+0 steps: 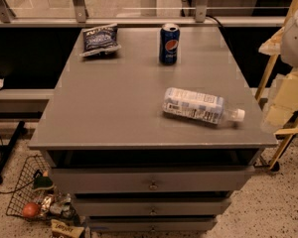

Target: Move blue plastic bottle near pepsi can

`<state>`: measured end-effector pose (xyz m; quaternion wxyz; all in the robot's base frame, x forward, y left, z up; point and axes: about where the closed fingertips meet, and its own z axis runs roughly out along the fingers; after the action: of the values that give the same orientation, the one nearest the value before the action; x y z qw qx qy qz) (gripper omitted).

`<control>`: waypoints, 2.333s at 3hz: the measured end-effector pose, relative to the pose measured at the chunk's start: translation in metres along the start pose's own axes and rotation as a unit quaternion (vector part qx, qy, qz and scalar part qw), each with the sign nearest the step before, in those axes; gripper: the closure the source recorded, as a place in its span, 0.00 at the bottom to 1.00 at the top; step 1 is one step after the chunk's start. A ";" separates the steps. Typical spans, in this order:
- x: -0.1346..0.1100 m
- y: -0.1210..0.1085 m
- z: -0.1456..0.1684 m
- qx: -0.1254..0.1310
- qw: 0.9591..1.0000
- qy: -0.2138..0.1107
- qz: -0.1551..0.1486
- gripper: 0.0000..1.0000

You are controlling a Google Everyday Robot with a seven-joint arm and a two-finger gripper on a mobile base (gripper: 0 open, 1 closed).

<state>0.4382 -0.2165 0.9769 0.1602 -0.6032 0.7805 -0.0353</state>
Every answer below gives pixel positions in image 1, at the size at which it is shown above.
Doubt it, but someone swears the dark blue chip bag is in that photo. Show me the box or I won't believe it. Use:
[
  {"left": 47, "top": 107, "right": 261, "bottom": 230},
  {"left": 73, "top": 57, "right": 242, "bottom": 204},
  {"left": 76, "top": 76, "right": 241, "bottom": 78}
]
[{"left": 80, "top": 24, "right": 121, "bottom": 58}]

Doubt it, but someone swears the green sponge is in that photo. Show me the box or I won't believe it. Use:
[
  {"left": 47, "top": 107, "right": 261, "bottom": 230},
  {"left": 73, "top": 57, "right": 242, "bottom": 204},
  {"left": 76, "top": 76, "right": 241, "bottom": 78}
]
[{"left": 33, "top": 177, "right": 54, "bottom": 191}]

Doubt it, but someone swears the red apple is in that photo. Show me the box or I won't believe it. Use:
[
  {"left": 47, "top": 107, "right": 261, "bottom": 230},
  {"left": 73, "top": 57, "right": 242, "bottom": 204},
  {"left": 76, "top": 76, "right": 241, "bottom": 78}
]
[{"left": 22, "top": 202, "right": 41, "bottom": 218}]

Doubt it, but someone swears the black wire basket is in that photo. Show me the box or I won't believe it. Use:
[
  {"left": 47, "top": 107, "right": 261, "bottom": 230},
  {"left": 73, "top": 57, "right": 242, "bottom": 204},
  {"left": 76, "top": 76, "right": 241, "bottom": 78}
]
[{"left": 5, "top": 154, "right": 77, "bottom": 220}]

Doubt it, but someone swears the bottom grey drawer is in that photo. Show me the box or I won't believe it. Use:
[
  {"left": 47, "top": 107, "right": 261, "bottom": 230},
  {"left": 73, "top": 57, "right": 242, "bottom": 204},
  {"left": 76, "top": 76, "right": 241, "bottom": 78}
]
[{"left": 87, "top": 217, "right": 217, "bottom": 232}]

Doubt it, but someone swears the grey drawer cabinet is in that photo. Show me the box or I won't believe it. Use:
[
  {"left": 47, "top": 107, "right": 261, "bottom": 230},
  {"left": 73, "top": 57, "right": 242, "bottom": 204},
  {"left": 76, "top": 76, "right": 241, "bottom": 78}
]
[{"left": 30, "top": 27, "right": 276, "bottom": 222}]

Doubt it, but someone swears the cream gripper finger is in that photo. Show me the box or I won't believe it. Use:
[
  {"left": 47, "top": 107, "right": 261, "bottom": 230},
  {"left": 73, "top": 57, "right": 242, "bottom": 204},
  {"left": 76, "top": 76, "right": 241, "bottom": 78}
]
[
  {"left": 258, "top": 27, "right": 284, "bottom": 56},
  {"left": 263, "top": 68, "right": 298, "bottom": 131}
]

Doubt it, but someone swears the blue pepsi can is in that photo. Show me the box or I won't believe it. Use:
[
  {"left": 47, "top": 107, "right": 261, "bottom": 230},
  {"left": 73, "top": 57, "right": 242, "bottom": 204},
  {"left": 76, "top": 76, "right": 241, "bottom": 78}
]
[{"left": 159, "top": 23, "right": 180, "bottom": 65}]

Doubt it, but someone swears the yellow snack bag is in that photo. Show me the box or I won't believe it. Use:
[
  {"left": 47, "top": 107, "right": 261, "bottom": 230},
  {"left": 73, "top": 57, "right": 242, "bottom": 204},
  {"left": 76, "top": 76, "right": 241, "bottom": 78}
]
[{"left": 51, "top": 219, "right": 84, "bottom": 238}]

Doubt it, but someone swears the blue label plastic bottle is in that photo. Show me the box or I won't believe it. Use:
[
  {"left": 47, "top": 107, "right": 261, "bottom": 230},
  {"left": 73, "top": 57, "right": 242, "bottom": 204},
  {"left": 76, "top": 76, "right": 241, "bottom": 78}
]
[{"left": 163, "top": 87, "right": 245, "bottom": 125}]

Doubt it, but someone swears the middle grey drawer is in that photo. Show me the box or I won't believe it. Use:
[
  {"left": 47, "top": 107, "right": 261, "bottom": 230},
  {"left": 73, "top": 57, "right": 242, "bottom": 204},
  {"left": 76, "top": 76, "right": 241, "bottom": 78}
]
[{"left": 73, "top": 197, "right": 231, "bottom": 216}]

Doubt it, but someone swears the grey drawer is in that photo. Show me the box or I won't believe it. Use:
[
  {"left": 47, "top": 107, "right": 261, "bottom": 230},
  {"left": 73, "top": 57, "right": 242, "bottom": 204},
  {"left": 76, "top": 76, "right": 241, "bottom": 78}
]
[
  {"left": 87, "top": 217, "right": 217, "bottom": 232},
  {"left": 50, "top": 166, "right": 254, "bottom": 193},
  {"left": 73, "top": 197, "right": 231, "bottom": 216}
]

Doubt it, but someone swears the crumpled silver wrapper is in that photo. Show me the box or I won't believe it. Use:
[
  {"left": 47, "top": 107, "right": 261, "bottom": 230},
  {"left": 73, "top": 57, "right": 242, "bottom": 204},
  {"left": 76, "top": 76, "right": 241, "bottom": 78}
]
[{"left": 41, "top": 194, "right": 75, "bottom": 219}]

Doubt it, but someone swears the top grey drawer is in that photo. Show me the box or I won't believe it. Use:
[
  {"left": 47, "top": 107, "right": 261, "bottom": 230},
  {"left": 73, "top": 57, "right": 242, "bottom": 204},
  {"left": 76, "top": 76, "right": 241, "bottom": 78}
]
[{"left": 50, "top": 166, "right": 254, "bottom": 193}]

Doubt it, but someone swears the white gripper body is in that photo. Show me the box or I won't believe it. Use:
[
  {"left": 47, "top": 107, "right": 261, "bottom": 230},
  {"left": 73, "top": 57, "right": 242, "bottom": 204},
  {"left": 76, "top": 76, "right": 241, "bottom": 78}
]
[{"left": 280, "top": 10, "right": 298, "bottom": 67}]

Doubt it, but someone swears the black metal stand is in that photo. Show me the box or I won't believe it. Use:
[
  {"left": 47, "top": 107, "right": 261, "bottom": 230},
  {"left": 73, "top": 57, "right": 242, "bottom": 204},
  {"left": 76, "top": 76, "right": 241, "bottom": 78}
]
[{"left": 0, "top": 111, "right": 42, "bottom": 184}]

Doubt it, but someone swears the metal window rail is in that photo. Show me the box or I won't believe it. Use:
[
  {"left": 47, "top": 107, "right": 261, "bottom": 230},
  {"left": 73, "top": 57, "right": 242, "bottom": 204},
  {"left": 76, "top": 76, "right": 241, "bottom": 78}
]
[{"left": 0, "top": 0, "right": 288, "bottom": 28}]

